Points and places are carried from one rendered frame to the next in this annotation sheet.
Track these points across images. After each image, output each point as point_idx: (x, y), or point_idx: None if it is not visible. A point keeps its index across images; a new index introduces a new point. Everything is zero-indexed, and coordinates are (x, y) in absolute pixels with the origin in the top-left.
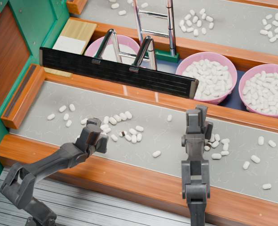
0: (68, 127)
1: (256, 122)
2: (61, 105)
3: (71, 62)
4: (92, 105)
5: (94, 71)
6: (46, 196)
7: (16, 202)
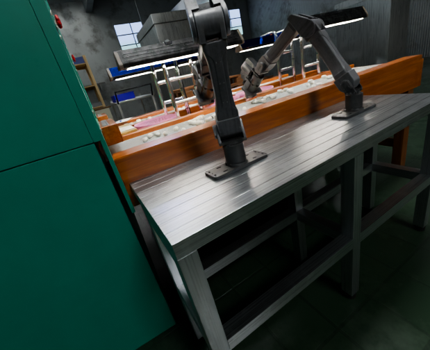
0: (167, 135)
1: (267, 90)
2: None
3: (148, 51)
4: (170, 128)
5: (171, 50)
6: (199, 164)
7: (224, 7)
